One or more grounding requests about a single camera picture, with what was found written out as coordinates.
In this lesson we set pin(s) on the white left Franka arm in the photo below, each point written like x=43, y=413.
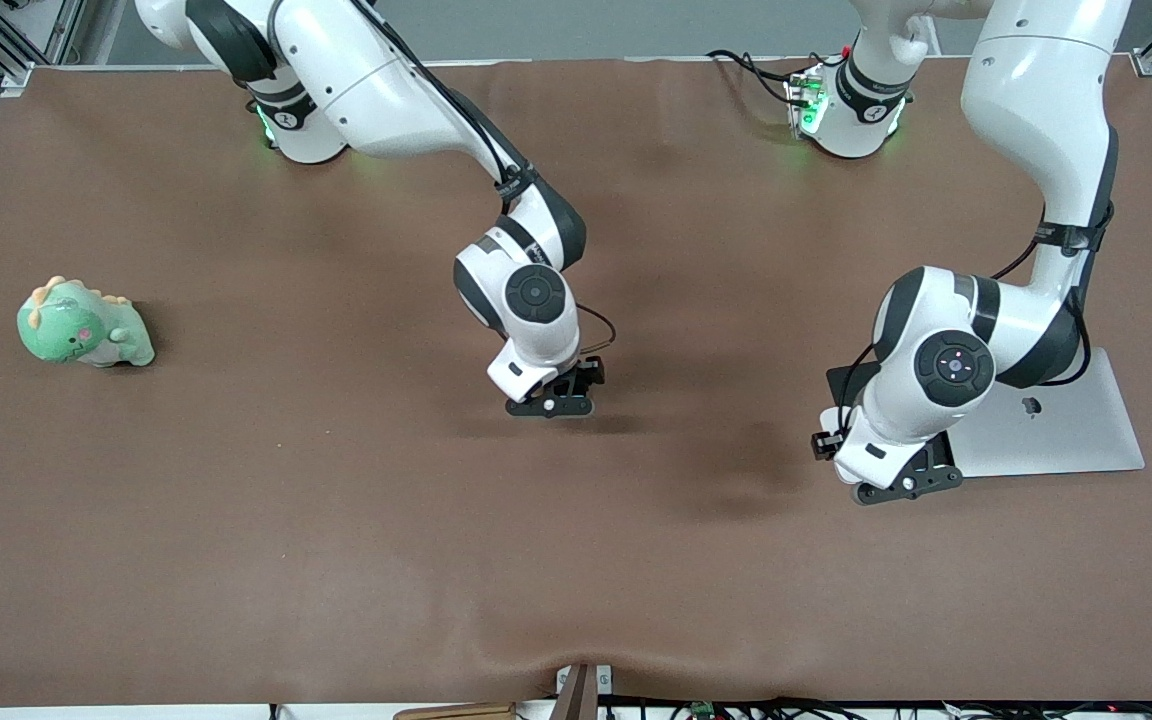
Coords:
x=1036, y=120

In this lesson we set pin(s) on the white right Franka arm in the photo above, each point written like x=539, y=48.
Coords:
x=376, y=80

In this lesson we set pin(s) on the silver closed laptop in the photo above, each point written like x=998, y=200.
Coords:
x=1086, y=440

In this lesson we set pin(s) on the brown table cover mat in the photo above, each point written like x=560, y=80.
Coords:
x=336, y=550

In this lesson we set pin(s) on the brown wooden board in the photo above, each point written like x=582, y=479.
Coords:
x=456, y=713

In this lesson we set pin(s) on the green plush dinosaur toy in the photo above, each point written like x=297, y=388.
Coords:
x=76, y=330

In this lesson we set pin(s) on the grey metal bracket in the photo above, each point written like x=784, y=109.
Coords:
x=604, y=680

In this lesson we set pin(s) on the brown camera mount post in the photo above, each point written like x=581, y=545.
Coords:
x=576, y=700

